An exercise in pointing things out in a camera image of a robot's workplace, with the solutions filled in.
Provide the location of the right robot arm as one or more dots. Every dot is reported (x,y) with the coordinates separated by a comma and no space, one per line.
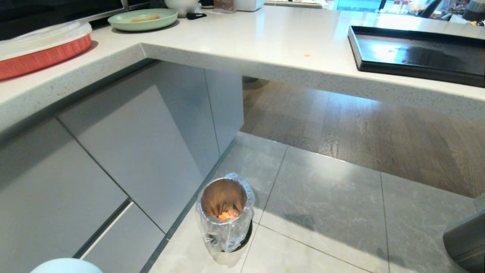
(468,242)

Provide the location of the orange scraps in bin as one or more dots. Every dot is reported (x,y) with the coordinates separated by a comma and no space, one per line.
(227,215)

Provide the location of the trash bin with plastic bag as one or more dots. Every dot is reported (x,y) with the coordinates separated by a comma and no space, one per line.
(223,227)

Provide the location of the orange food scraps on plate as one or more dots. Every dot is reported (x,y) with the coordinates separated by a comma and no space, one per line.
(146,18)

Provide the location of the black tray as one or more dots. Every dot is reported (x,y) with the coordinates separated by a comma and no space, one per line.
(416,57)

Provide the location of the red baking dish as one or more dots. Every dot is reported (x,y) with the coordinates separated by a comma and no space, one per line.
(45,57)

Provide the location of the grey cabinet door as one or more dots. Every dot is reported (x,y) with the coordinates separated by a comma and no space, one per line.
(144,151)

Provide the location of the small black object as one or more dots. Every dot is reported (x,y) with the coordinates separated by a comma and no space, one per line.
(195,15)

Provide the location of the white container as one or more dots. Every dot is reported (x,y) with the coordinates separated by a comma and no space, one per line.
(248,4)

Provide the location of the white bowl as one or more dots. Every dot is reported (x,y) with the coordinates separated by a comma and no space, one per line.
(182,5)

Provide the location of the green plate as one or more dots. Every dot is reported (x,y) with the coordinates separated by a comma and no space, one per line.
(151,23)

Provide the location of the grey cabinet drawer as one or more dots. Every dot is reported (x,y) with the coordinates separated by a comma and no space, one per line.
(57,197)

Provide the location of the pale round robot part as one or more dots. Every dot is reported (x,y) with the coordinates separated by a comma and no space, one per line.
(66,266)

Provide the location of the clear plastic lid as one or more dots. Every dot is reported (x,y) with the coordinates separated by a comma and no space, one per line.
(38,38)

